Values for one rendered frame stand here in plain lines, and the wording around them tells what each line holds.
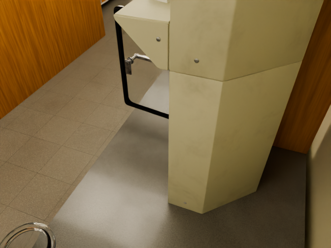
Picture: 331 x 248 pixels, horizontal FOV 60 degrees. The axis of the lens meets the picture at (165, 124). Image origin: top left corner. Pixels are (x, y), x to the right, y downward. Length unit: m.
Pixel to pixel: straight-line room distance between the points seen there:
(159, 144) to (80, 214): 0.37
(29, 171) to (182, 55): 2.00
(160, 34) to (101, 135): 2.03
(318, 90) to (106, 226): 0.76
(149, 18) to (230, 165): 0.43
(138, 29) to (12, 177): 2.01
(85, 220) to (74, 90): 2.33
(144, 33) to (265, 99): 0.30
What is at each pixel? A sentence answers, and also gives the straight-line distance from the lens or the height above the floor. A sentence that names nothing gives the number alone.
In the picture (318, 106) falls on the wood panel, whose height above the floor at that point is 1.15.
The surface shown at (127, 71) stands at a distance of 1.07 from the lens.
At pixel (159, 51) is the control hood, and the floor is 1.45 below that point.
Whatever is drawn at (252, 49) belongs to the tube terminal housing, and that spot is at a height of 1.47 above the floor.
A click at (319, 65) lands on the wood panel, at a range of 0.96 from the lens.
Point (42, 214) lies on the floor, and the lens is 2.16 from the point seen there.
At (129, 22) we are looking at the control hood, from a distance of 0.58.
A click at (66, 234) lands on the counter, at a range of 0.92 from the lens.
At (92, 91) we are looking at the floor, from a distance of 3.07.
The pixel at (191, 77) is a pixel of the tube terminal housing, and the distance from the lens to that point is 0.58.
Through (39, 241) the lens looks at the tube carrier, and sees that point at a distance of 0.73.
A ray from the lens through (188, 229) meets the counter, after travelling 0.88.
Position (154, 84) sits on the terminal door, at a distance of 1.05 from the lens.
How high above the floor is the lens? 1.71
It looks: 42 degrees down
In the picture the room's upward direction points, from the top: straight up
